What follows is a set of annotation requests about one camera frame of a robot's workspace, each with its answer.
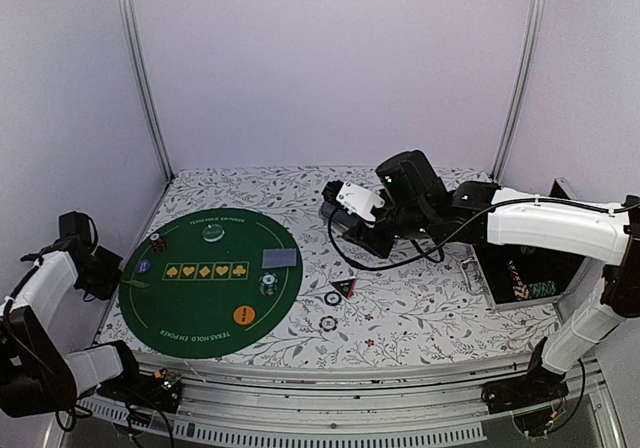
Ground purple small blind button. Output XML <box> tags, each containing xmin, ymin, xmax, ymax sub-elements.
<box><xmin>135</xmin><ymin>260</ymin><xmax>152</xmax><ymax>274</ymax></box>

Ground red black chip stack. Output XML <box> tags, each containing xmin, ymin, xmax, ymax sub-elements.
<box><xmin>149</xmin><ymin>233</ymin><xmax>167</xmax><ymax>253</ymax></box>

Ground clear dealer button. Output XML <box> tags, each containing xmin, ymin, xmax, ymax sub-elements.
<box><xmin>202</xmin><ymin>224</ymin><xmax>225</xmax><ymax>243</ymax></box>

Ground black white poker chip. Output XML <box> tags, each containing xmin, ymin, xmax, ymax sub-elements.
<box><xmin>324</xmin><ymin>292</ymin><xmax>342</xmax><ymax>306</ymax></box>

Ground dealt blue card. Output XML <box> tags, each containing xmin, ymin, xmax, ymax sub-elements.
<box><xmin>122</xmin><ymin>280</ymin><xmax>149</xmax><ymax>289</ymax></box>
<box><xmin>261</xmin><ymin>248</ymin><xmax>298</xmax><ymax>269</ymax></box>

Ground orange big blind button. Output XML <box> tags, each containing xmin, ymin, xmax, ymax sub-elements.
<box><xmin>233</xmin><ymin>305</ymin><xmax>256</xmax><ymax>326</ymax></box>

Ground green white chip stack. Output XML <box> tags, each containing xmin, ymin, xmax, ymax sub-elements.
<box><xmin>259</xmin><ymin>273</ymin><xmax>278</xmax><ymax>296</ymax></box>

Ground blue playing card deck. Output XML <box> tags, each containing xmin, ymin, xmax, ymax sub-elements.
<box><xmin>319</xmin><ymin>203</ymin><xmax>360</xmax><ymax>233</ymax></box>

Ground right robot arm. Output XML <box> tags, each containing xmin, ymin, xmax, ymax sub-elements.
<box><xmin>323</xmin><ymin>150</ymin><xmax>639</xmax><ymax>413</ymax></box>

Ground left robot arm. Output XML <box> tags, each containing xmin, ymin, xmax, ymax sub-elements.
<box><xmin>1</xmin><ymin>211</ymin><xmax>149</xmax><ymax>418</ymax></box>

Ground floral tablecloth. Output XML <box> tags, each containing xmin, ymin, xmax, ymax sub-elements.
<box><xmin>97</xmin><ymin>167</ymin><xmax>560</xmax><ymax>369</ymax></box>

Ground black red triangular chip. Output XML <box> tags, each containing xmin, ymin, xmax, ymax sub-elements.
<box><xmin>331</xmin><ymin>278</ymin><xmax>357</xmax><ymax>299</ymax></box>

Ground green poker mat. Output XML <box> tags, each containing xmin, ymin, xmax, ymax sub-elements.
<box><xmin>118</xmin><ymin>208</ymin><xmax>303</xmax><ymax>359</ymax></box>

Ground poker chips in case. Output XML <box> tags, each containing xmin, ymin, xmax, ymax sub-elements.
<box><xmin>507</xmin><ymin>247</ymin><xmax>558</xmax><ymax>301</ymax></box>

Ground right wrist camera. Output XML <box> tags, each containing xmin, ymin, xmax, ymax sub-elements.
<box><xmin>322</xmin><ymin>181</ymin><xmax>385</xmax><ymax>227</ymax></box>

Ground front aluminium rail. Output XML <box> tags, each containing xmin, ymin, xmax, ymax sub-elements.
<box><xmin>42</xmin><ymin>352</ymin><xmax>624</xmax><ymax>448</ymax></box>

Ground right aluminium frame post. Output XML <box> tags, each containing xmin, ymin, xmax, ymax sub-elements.
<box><xmin>491</xmin><ymin>0</ymin><xmax>546</xmax><ymax>182</ymax></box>

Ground aluminium frame post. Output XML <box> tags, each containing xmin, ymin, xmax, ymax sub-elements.
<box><xmin>491</xmin><ymin>0</ymin><xmax>546</xmax><ymax>182</ymax></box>
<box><xmin>118</xmin><ymin>0</ymin><xmax>175</xmax><ymax>183</ymax></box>

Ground left aluminium frame post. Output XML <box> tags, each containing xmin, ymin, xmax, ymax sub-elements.
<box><xmin>118</xmin><ymin>0</ymin><xmax>175</xmax><ymax>183</ymax></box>

